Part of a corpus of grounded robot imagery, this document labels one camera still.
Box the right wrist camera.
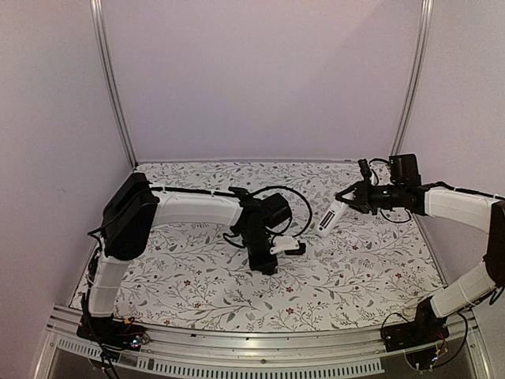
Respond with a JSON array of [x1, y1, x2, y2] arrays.
[[357, 159, 380, 186]]

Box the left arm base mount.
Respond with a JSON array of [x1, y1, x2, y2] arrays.
[[77, 294, 150, 351]]

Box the right aluminium frame post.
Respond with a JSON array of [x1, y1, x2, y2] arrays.
[[390, 0, 434, 156]]

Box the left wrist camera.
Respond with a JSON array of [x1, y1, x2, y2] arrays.
[[270, 236, 306, 256]]

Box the left aluminium frame post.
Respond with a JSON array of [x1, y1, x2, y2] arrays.
[[89, 0, 138, 168]]

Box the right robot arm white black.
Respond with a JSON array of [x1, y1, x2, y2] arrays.
[[335, 154, 504, 344]]

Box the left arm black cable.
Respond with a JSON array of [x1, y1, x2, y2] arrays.
[[250, 186, 313, 240]]

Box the white remote control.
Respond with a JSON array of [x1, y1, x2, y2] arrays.
[[316, 200, 348, 238]]

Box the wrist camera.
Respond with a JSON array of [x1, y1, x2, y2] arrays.
[[270, 236, 306, 256], [357, 159, 380, 186]]

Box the aluminium frame post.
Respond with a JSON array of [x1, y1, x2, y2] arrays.
[[390, 0, 434, 156], [89, 0, 138, 168]]

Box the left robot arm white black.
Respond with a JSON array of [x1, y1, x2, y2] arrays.
[[83, 173, 292, 343]]

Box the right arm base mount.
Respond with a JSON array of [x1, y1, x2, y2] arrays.
[[380, 297, 449, 352]]

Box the front aluminium rail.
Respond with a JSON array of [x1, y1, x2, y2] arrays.
[[34, 306, 493, 378]]

